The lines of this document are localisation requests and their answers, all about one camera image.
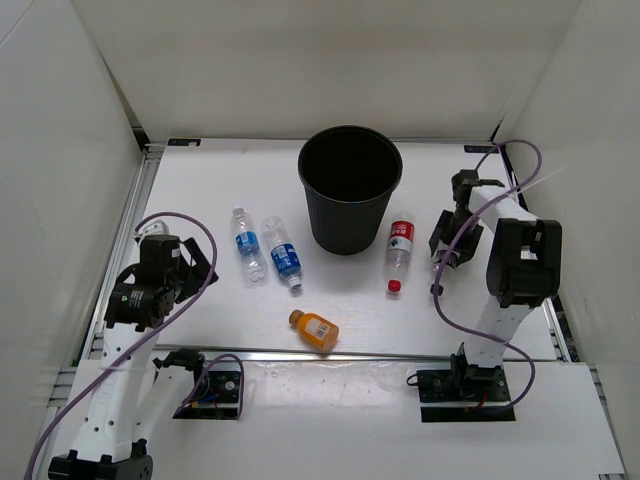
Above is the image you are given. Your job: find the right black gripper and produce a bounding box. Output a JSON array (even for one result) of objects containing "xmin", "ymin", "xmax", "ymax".
[{"xmin": 429, "ymin": 209, "xmax": 485, "ymax": 265}]

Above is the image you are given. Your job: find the small clear bottle black label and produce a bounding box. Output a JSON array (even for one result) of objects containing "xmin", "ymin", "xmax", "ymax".
[{"xmin": 430, "ymin": 248, "xmax": 458, "ymax": 296}]

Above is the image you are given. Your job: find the clear bottle light blue label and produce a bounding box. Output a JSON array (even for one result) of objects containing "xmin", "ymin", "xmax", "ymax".
[{"xmin": 232, "ymin": 205, "xmax": 267, "ymax": 283}]

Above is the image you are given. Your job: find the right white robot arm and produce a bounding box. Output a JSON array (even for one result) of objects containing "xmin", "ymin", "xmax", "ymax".
[{"xmin": 429, "ymin": 169, "xmax": 562, "ymax": 400}]

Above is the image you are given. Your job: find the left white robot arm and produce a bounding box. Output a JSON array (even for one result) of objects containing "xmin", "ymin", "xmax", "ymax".
[{"xmin": 48, "ymin": 234, "xmax": 218, "ymax": 479}]

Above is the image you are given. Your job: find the black plastic bin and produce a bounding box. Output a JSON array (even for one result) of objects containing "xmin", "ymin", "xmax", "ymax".
[{"xmin": 297, "ymin": 125, "xmax": 403, "ymax": 256}]

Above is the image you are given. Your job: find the clear bottle red label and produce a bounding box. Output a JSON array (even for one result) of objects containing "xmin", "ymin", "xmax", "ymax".
[{"xmin": 384, "ymin": 212, "xmax": 415, "ymax": 294}]

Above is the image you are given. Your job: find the clear bottle dark blue label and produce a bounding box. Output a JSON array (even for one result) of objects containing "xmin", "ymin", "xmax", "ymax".
[{"xmin": 261, "ymin": 216, "xmax": 302, "ymax": 291}]

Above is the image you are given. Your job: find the orange juice bottle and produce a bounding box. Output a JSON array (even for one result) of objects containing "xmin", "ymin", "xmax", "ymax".
[{"xmin": 289, "ymin": 310, "xmax": 340, "ymax": 352}]

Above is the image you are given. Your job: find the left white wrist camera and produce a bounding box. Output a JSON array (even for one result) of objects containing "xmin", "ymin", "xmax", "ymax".
[{"xmin": 133, "ymin": 219, "xmax": 170, "ymax": 243}]

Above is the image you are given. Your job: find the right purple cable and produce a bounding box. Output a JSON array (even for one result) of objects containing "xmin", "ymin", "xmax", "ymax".
[{"xmin": 432, "ymin": 138, "xmax": 544, "ymax": 415}]

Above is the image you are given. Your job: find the purple cable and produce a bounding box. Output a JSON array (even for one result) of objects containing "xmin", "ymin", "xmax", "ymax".
[
  {"xmin": 432, "ymin": 138, "xmax": 544, "ymax": 415},
  {"xmin": 24, "ymin": 211, "xmax": 245, "ymax": 480}
]

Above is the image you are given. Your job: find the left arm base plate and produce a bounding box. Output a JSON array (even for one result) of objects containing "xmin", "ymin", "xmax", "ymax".
[{"xmin": 172, "ymin": 358, "xmax": 245, "ymax": 421}]

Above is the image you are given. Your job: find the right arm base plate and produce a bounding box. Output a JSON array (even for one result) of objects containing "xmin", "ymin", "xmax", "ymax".
[{"xmin": 406, "ymin": 369, "xmax": 516, "ymax": 423}]

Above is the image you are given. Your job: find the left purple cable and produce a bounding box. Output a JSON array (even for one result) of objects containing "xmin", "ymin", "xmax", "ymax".
[{"xmin": 24, "ymin": 211, "xmax": 245, "ymax": 480}]

